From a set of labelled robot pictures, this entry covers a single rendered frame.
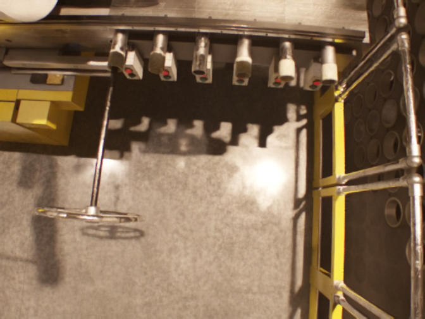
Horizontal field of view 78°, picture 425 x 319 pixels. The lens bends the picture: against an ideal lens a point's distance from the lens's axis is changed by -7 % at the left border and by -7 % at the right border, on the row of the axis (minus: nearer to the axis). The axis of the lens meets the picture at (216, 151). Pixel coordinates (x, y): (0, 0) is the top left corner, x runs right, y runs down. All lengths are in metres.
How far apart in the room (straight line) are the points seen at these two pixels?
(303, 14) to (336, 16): 0.13
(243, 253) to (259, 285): 0.22
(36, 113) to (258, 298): 1.68
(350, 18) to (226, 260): 1.50
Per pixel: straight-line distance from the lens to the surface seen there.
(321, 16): 1.26
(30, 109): 1.68
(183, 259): 1.92
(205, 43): 1.17
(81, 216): 0.93
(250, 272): 1.93
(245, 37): 1.18
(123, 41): 1.25
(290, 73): 1.13
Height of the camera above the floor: 1.87
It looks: 79 degrees down
